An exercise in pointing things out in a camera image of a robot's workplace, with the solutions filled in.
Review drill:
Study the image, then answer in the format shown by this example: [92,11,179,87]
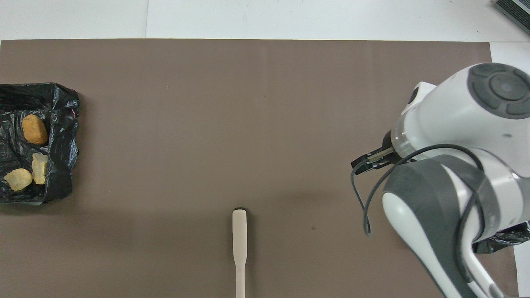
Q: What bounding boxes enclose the brown fried nugget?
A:
[22,114,48,145]

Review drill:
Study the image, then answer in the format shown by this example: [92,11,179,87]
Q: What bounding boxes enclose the dark ribbed panel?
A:
[494,0,530,36]

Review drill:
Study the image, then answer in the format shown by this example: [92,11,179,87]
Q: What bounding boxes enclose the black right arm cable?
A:
[351,143,486,236]

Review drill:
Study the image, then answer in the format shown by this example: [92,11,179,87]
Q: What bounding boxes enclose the brown table mat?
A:
[0,39,520,298]

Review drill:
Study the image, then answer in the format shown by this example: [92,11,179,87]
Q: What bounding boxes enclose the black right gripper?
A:
[351,130,401,174]

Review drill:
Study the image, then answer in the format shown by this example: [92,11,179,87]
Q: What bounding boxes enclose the open black bag-lined bin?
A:
[473,221,530,254]

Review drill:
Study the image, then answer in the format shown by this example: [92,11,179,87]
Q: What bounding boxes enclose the pale yellow crisp piece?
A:
[4,168,33,192]

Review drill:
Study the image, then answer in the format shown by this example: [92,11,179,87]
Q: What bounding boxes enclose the crumpled black bag-lined bin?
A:
[0,83,80,205]

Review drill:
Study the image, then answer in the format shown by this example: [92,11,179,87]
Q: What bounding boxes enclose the orange striped croissant piece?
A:
[31,153,49,185]

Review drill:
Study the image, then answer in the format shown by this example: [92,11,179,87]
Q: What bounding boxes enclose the beige hand brush black bristles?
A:
[232,208,248,298]

